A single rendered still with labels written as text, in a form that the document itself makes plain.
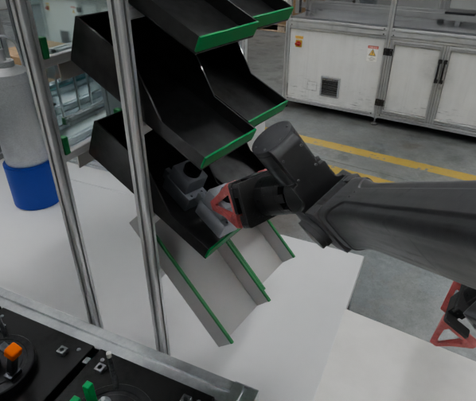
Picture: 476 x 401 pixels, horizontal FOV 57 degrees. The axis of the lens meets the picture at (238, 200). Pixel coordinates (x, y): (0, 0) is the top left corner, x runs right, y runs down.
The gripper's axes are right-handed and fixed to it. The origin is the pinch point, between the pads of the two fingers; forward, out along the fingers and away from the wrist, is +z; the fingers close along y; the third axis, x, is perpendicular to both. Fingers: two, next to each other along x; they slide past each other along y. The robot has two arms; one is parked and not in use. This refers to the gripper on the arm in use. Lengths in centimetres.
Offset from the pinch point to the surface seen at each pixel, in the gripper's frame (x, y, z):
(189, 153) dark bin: -8.9, 6.6, -2.8
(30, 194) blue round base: -8, -3, 94
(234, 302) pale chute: 21.7, -5.6, 12.4
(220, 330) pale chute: 22.7, 2.4, 8.3
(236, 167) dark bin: -3.1, -16.2, 13.0
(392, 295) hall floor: 94, -150, 66
